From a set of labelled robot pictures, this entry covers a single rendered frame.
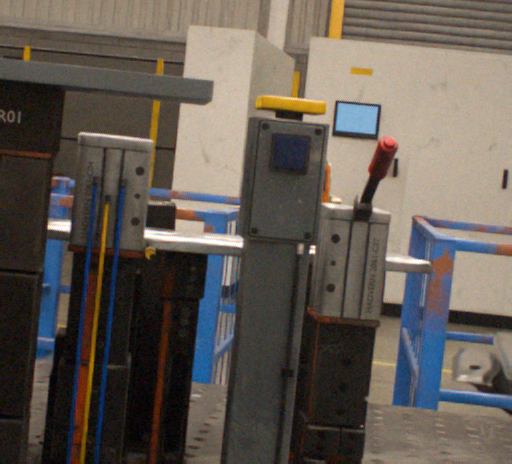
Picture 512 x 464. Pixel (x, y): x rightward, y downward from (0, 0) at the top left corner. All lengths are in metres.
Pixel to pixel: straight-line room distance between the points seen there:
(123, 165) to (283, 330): 0.26
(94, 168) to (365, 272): 0.30
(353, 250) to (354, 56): 7.93
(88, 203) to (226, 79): 7.97
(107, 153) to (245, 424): 0.32
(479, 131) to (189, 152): 2.14
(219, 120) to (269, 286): 8.10
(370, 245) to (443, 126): 7.90
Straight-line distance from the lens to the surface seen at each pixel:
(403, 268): 1.43
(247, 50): 9.22
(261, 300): 1.13
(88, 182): 1.27
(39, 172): 1.12
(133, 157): 1.27
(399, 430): 1.97
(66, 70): 1.08
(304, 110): 1.13
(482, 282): 9.26
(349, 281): 1.30
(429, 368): 3.14
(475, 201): 9.21
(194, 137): 9.25
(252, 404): 1.15
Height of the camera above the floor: 1.11
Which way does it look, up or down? 3 degrees down
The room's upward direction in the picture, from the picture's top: 6 degrees clockwise
